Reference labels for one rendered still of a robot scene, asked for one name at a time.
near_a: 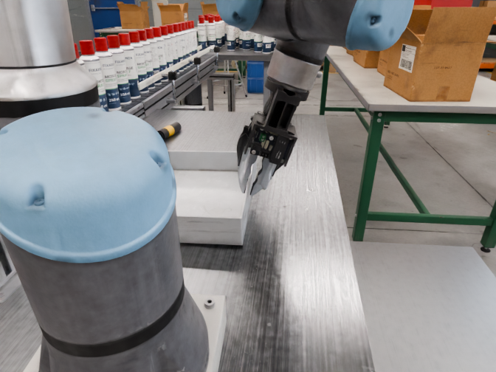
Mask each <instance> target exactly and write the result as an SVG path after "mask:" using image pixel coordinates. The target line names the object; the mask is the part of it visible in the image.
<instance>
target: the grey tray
mask: <svg viewBox="0 0 496 372"><path fill-rule="evenodd" d="M168 154H169V159H170V164H171V166H172V168H173V172H174V175H175V178H176V214H177V221H178V228H179V241H180V243H194V244H228V245H243V242H244V235H245V230H246V226H247V219H248V215H249V208H250V204H251V200H252V196H251V195H250V191H251V189H252V184H253V182H254V181H255V177H256V173H257V171H256V161H255V163H254V164H252V167H251V174H250V175H249V177H248V182H247V187H246V190H245V193H242V192H241V189H240V186H239V183H238V156H237V151H168Z"/></svg>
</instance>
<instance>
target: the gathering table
mask: <svg viewBox="0 0 496 372"><path fill-rule="evenodd" d="M206 54H208V55H216V53H215V52H207V53H206ZM272 55H273V53H271V54H270V55H264V54H263V52H262V53H254V50H250V51H243V50H240V49H239V47H238V49H236V51H234V52H228V51H227V43H225V46H223V47H222V49H220V52H218V60H219V61H264V63H263V110H264V106H265V104H266V102H267V100H268V99H269V96H270V95H271V93H272V91H270V90H268V88H266V87H265V86H264V84H265V82H266V78H267V77H268V74H267V70H268V68H269V64H270V61H271V59H272ZM207 93H208V108H209V111H214V102H213V80H207Z"/></svg>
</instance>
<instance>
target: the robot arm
mask: <svg viewBox="0 0 496 372"><path fill-rule="evenodd" d="M413 4H414V0H216V6H217V10H218V14H219V15H220V17H221V19H222V20H223V21H224V22H225V23H226V24H229V25H230V26H233V27H237V28H239V29H240V30H241V31H243V32H246V31H249V32H253V33H257V34H260V35H265V36H267V37H270V38H275V39H278V42H277V45H276V47H275V50H274V52H273V55H272V59H271V61H270V64H269V68H268V70H267V74H268V77H267V78H266V82H265V84H264V86H265V87H266V88H268V90H270V91H272V93H271V95H270V96H269V99H268V100H267V102H266V104H265V106H264V109H263V112H260V111H258V112H257V113H255V114H254V115H253V116H251V117H250V119H251V121H252V122H251V123H250V124H249V126H247V125H244V130H243V131H242V133H241V135H240V137H239V138H238V144H237V156H238V183H239V186H240V189H241V192H242V193H245V190H246V187H247V182H248V177H249V175H250V174H251V167H252V164H254V163H255V161H256V159H257V157H258V156H262V157H263V159H262V168H261V169H260V170H259V171H258V177H257V179H256V180H255V181H254V182H253V184H252V189H251V191H250V195H251V196H253V195H255V194H256V193H257V192H259V191H260V190H262V189H264V190H266V189H267V188H268V186H269V181H270V180H271V179H272V177H273V176H274V174H275V171H276V170H278V169H279V168H280V167H281V166H282V165H284V167H286V165H287V163H288V161H289V157H290V156H291V153H292V151H293V148H294V146H295V143H296V141H297V133H296V130H295V126H294V125H291V124H292V123H291V119H292V116H293V114H294V113H295V111H296V108H297V106H299V104H300V101H306V100H307V98H308V95H309V90H312V88H313V85H314V82H315V78H321V76H322V72H320V71H319V70H320V67H321V65H322V64H323V61H324V59H325V56H326V53H327V51H328V48H329V46H330V45H332V46H338V47H346V48H347V49H348V50H355V49H361V50H368V51H382V50H385V49H388V48H390V47H391V46H393V45H394V44H395V43H396V42H397V41H398V40H399V38H400V36H401V34H402V33H403V32H404V31H405V29H406V27H407V24H408V22H409V20H410V17H411V14H412V11H413ZM0 235H1V237H2V240H3V242H4V244H5V246H6V248H7V251H8V253H9V255H10V258H11V261H12V262H13V266H14V267H15V270H16V272H17V274H18V277H19V280H20V281H21V285H22V286H23V288H24V291H25V293H26V296H27V299H28V301H29V302H30V305H31V307H32V310H33V313H34V315H35V318H36V320H37V321H38V324H39V326H40V328H41V331H42V341H41V355H40V362H39V370H38V372H206V371H207V366H208V362H209V354H210V349H209V339H208V331H207V325H206V322H205V319H204V316H203V314H202V312H201V311H200V309H199V307H198V306H197V305H196V302H195V301H194V299H193V298H192V296H191V295H190V293H189V291H188V290H187V288H186V286H185V282H184V276H183V268H182V255H181V248H180V241H179V228H178V221H177V214H176V178H175V175H174V172H173V168H172V166H171V164H170V159H169V154H168V149H167V147H166V144H165V142H164V140H163V138H162V137H161V136H160V134H159V133H158V132H157V131H156V130H155V129H154V128H153V127H152V126H151V125H149V124H148V123H147V122H146V121H144V120H142V119H140V118H138V117H136V116H134V115H132V114H128V113H125V112H123V111H118V110H114V111H110V112H106V110H105V109H104V108H101V107H100V98H99V92H98V86H97V79H96V78H95V77H94V76H93V75H92V74H90V73H89V72H88V71H87V70H85V69H84V68H83V67H82V66H81V65H80V64H79V63H78V62H77V60H76V55H75V46H74V41H73V36H72V27H71V22H70V17H69V8H68V3H67V0H0Z"/></svg>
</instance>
